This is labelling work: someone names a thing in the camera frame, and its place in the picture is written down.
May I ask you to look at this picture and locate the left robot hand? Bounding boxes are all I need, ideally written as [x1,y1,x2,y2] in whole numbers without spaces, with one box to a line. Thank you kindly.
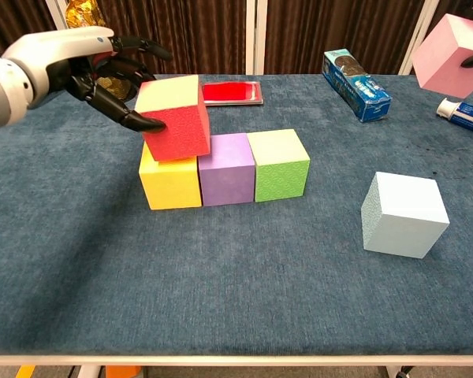
[2,26,174,133]

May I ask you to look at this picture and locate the pink foam cube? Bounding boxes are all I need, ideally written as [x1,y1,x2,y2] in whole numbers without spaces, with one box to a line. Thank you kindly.
[412,13,473,99]

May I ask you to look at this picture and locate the red foam cube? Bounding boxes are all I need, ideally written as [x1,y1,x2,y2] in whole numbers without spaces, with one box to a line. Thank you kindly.
[134,74,212,162]

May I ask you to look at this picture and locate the yellow foam cube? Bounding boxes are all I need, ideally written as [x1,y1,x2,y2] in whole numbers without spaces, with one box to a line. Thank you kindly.
[138,141,203,211]

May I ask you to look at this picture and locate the green foam cube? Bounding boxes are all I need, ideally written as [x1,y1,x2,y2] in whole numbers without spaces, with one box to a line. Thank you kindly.
[246,128,311,203]

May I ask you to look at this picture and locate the gold foil snack bag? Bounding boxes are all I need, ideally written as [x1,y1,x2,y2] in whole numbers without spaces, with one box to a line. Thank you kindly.
[65,0,106,29]

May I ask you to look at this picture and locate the brown pleated curtain panel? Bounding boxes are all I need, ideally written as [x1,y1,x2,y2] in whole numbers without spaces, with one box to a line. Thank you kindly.
[0,0,60,56]
[96,0,248,76]
[264,0,425,76]
[433,0,473,24]

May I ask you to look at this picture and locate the white blue toothpaste tube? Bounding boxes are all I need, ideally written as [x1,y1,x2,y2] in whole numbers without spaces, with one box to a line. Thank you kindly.
[435,97,473,138]

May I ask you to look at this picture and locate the black mesh pen holder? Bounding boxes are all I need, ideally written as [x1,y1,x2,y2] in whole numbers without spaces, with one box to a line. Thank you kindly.
[94,74,143,102]

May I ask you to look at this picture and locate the blue cookie box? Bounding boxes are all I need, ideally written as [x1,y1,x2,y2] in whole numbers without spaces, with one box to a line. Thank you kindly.
[322,48,393,124]

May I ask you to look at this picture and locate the red box with clear lid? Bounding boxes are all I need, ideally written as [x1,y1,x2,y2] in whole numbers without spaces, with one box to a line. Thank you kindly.
[200,80,266,108]

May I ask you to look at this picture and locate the light blue foam cube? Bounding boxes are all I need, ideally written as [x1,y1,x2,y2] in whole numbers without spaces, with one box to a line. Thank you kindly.
[360,171,451,260]

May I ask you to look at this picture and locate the purple foam cube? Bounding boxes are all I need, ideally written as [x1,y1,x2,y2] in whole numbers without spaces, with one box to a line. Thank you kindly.
[197,132,257,207]

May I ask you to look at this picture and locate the orange plastic object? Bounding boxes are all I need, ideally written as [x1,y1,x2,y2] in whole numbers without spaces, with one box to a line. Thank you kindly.
[105,365,143,378]

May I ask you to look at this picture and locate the white partition frame post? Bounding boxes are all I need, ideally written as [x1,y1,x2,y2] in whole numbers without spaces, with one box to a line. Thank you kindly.
[45,0,66,29]
[244,0,268,76]
[397,0,438,76]

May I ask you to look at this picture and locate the white table frame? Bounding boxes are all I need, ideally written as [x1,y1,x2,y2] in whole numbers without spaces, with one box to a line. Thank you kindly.
[0,354,473,378]

